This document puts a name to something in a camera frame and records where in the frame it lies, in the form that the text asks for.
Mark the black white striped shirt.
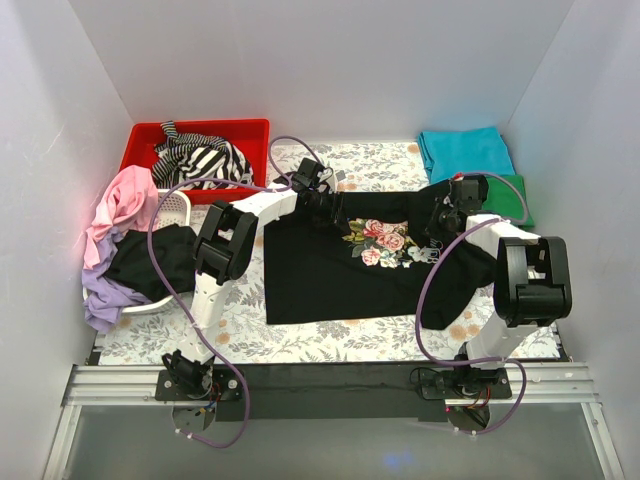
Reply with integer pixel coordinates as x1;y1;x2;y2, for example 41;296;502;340
151;121;254;190

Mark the lavender shirt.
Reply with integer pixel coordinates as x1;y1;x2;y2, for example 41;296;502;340
81;227;151;333

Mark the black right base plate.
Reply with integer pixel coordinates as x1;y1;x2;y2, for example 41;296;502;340
409;367;512;400

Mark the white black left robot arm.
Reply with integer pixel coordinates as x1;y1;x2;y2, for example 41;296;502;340
178;158;347;363

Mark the red plastic bin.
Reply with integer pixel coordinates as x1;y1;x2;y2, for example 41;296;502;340
118;118;271;205

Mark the pink shirt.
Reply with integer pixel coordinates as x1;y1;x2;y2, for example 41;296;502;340
84;165;159;269

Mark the black floral print t shirt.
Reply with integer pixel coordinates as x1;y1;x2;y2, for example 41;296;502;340
264;182;495;330

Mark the white plastic laundry basket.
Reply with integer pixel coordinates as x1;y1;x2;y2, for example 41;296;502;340
82;189;194;317

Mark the folded green t shirt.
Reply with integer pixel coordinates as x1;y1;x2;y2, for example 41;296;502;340
483;175;526;219

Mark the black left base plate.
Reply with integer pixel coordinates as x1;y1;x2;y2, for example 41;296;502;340
154;368;244;402

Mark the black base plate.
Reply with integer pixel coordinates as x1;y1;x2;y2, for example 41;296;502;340
154;368;244;402
409;367;512;400

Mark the floral patterned table mat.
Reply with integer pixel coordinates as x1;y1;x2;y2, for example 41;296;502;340
97;142;560;365

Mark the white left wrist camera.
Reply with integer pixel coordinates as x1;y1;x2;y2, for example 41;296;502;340
320;167;346;190

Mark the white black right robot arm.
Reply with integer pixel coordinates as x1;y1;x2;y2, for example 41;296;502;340
415;172;573;398

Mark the aluminium frame rail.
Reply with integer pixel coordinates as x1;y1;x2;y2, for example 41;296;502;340
63;362;600;406

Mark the folded blue t shirt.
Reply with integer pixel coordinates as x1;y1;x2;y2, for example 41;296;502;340
417;127;515;184

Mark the black shirt in basket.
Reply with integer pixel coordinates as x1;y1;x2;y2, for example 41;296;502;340
105;225;196;301

